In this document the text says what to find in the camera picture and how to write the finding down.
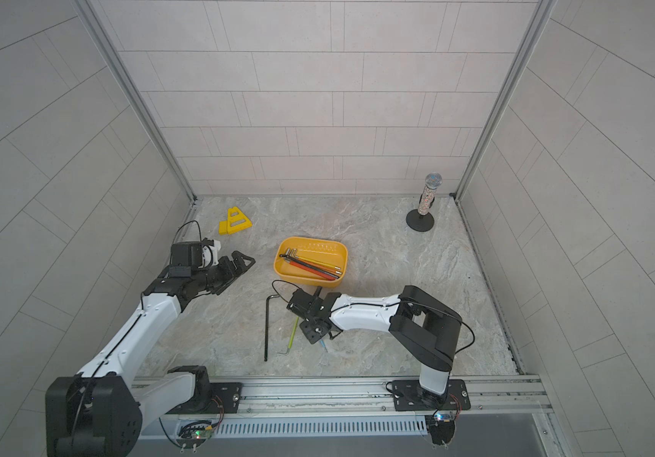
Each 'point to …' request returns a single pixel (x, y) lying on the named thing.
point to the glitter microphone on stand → (421, 220)
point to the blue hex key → (323, 344)
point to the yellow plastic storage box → (328, 250)
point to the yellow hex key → (316, 263)
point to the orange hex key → (311, 264)
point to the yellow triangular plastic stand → (235, 222)
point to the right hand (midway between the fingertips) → (314, 331)
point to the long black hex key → (300, 263)
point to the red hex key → (311, 270)
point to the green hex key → (292, 336)
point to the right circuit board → (442, 427)
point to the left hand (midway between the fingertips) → (251, 263)
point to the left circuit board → (192, 434)
